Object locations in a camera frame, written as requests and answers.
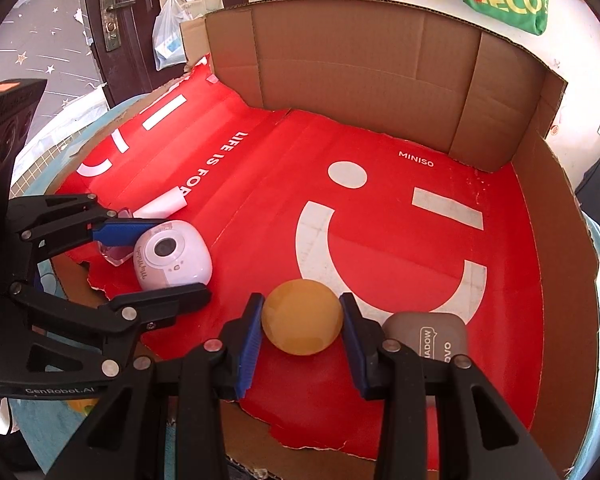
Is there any cardboard box tray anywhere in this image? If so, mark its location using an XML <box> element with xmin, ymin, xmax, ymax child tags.
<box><xmin>44</xmin><ymin>0</ymin><xmax>600</xmax><ymax>480</ymax></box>

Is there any dark brown door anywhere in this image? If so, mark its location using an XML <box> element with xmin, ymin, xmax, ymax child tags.
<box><xmin>83</xmin><ymin>0</ymin><xmax>248</xmax><ymax>106</ymax></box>

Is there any red Miniso bag liner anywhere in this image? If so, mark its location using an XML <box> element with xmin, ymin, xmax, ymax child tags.
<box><xmin>54</xmin><ymin>54</ymin><xmax>546</xmax><ymax>470</ymax></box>

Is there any door handle plate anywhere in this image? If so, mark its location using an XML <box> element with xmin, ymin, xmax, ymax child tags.
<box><xmin>99</xmin><ymin>0</ymin><xmax>136</xmax><ymax>52</ymax></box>

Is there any brown earbuds case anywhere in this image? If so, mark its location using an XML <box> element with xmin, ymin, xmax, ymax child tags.
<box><xmin>382</xmin><ymin>312</ymin><xmax>468</xmax><ymax>363</ymax></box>

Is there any white plastic bag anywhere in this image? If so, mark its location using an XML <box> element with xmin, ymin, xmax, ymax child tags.
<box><xmin>152</xmin><ymin>0</ymin><xmax>192</xmax><ymax>70</ymax></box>

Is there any teal fluffy blanket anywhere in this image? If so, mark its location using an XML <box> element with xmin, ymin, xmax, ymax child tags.
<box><xmin>9</xmin><ymin>94</ymin><xmax>600</xmax><ymax>479</ymax></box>

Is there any pink round mini camera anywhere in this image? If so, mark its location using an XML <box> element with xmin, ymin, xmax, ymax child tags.
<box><xmin>132</xmin><ymin>220</ymin><xmax>212</xmax><ymax>290</ymax></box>

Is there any orange round soap disc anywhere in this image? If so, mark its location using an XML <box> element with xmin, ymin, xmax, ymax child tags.
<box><xmin>261</xmin><ymin>278</ymin><xmax>343</xmax><ymax>356</ymax></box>

